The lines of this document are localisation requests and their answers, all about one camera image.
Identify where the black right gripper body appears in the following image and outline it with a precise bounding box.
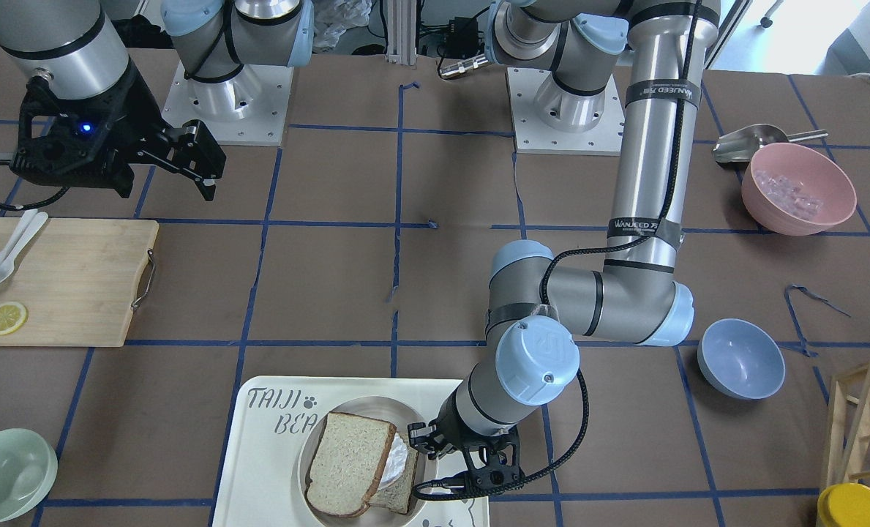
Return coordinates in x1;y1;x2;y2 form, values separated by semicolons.
9;61;186;198

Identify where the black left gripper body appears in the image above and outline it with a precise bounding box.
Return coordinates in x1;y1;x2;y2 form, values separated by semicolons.
412;395;524;501

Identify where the white bread slice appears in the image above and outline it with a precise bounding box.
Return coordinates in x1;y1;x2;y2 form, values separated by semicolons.
304;411;397;518

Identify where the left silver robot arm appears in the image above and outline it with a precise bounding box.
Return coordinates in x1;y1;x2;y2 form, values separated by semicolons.
408;1;719;501

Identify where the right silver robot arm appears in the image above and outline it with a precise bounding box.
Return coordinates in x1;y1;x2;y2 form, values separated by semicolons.
0;1;314;201

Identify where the bottom bread slice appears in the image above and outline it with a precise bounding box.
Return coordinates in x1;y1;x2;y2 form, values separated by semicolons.
369;460;416;515

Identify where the fried egg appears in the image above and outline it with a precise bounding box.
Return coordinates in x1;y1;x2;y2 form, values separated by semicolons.
378;433;413;491

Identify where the wooden cutting board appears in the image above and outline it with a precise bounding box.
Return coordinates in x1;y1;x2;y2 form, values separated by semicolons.
0;217;158;347

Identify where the cream bear tray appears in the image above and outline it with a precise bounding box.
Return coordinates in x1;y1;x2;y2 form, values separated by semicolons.
211;375;490;526

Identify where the lemon slice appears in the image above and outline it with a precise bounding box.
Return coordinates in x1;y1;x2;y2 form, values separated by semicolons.
0;302;28;336

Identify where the blue bowl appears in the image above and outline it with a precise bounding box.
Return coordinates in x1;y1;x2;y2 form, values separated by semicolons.
697;319;786;400

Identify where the green bowl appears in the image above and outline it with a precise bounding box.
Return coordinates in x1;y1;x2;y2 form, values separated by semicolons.
0;428;58;523

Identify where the yellow lidded container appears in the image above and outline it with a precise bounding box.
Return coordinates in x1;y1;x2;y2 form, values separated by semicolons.
816;482;870;526

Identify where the wooden rack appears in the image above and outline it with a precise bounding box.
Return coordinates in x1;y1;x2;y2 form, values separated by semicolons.
820;361;870;488

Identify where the metal scoop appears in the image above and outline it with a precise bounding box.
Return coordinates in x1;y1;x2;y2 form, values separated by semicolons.
713;124;829;165

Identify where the pink bowl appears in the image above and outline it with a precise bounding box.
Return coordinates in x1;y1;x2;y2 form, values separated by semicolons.
741;143;858;236

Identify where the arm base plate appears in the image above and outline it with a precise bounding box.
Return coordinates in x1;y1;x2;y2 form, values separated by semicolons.
163;64;296;147
507;67;625;157

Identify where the aluminium frame post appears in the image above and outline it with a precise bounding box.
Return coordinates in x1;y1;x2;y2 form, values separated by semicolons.
381;0;420;67

